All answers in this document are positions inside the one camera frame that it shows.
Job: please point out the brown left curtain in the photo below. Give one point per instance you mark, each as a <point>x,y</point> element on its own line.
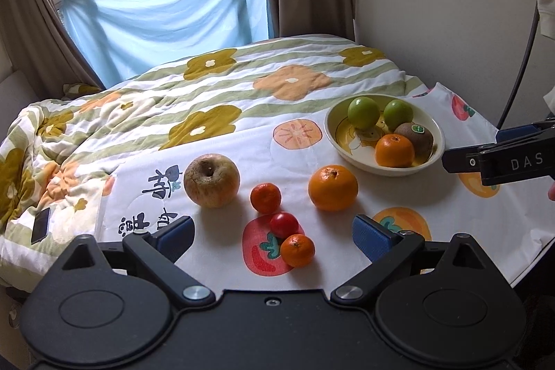
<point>38,46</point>

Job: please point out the brownish russet apple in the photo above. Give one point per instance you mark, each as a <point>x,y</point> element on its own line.
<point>211,180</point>

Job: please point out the brown kiwi with sticker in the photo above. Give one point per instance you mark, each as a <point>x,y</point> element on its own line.
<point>420,137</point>

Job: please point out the grey upholstered headboard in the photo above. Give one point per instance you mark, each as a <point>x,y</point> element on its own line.
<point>16,93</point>

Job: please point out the white fruit print cloth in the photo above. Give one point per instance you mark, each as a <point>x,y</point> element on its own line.
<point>232,248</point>

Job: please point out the green apple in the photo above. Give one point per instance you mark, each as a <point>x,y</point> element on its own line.
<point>363,113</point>
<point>396,113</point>

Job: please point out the red cherry tomato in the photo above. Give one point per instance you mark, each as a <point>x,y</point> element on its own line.
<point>283,225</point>

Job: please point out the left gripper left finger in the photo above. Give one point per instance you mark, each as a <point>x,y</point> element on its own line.
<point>153,257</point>

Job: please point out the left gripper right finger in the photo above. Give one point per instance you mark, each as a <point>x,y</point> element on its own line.
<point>393,256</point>

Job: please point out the cream duck print bowl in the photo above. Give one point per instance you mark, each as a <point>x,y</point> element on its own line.
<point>358,147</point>

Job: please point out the light blue window cloth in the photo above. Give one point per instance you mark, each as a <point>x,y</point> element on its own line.
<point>121,39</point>

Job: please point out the person's right hand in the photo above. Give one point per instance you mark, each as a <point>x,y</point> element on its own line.
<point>551,192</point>

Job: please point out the small mandarin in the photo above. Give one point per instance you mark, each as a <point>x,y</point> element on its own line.
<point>265,198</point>
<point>297,251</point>

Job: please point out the floral striped quilt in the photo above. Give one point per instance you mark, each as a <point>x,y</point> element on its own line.
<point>63,154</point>

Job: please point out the black smartphone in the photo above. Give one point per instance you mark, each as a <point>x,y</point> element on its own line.
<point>40,226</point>

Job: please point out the large orange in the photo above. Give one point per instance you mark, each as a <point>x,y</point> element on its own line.
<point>394,150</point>
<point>333,188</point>

